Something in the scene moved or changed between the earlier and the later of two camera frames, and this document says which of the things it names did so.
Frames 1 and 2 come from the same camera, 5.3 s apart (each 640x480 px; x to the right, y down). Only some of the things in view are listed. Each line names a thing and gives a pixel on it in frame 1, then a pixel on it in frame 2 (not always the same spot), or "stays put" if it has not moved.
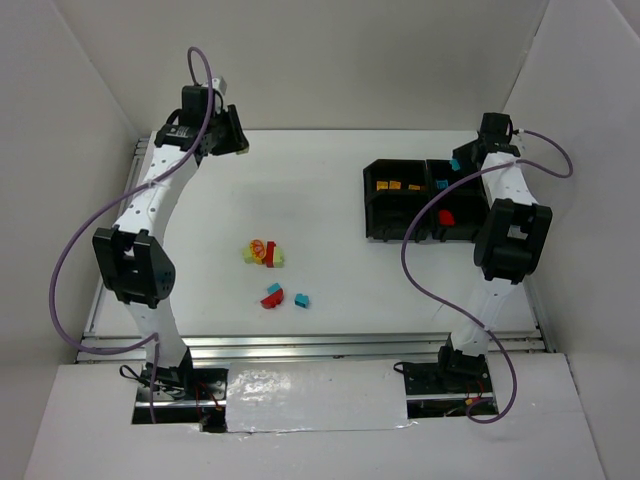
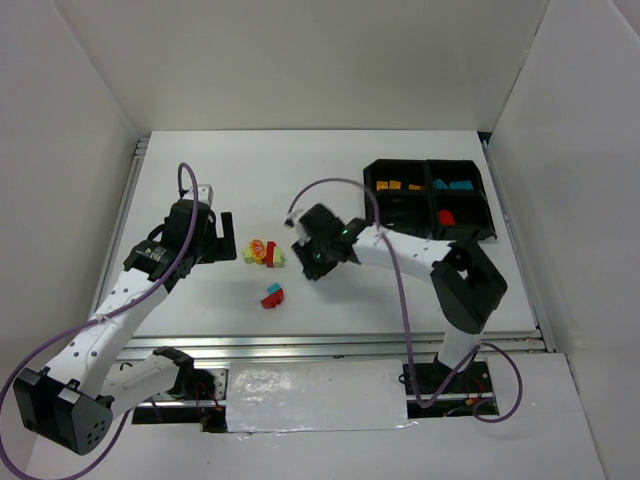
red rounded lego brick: x=446 y=218 stays put
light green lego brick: x=247 y=255 stays put
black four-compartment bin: x=397 y=189 stays put
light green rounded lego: x=279 y=261 stays put
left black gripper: x=235 y=130 -> x=218 y=248
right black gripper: x=465 y=153 -> x=310 y=240
